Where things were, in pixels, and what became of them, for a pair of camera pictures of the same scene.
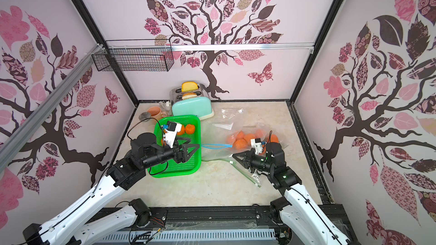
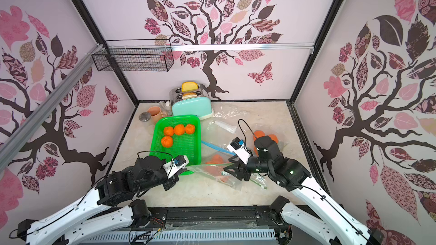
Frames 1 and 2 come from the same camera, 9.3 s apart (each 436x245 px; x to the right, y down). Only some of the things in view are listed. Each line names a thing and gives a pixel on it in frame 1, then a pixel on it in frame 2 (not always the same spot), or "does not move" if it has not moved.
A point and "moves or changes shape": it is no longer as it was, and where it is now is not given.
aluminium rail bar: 13,141 does not move
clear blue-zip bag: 231,132 moves or changes shape
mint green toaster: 195,102 does not move
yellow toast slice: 188,86 does not move
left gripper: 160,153 to 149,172
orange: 189,129 does not move
